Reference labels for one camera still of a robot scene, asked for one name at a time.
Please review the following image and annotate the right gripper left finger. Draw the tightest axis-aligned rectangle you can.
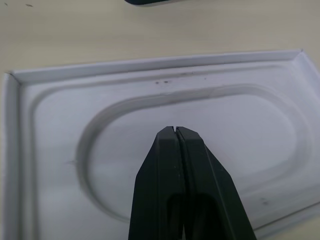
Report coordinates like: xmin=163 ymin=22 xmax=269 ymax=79
xmin=128 ymin=125 xmax=187 ymax=240

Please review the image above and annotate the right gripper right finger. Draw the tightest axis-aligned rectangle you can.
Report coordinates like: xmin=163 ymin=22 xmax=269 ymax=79
xmin=176 ymin=126 xmax=257 ymax=240

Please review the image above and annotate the dark blue phone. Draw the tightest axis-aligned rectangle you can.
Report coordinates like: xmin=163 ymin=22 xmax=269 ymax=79
xmin=124 ymin=0 xmax=186 ymax=7

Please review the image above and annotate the white phone box base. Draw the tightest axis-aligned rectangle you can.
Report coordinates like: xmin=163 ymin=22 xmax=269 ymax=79
xmin=0 ymin=49 xmax=320 ymax=240

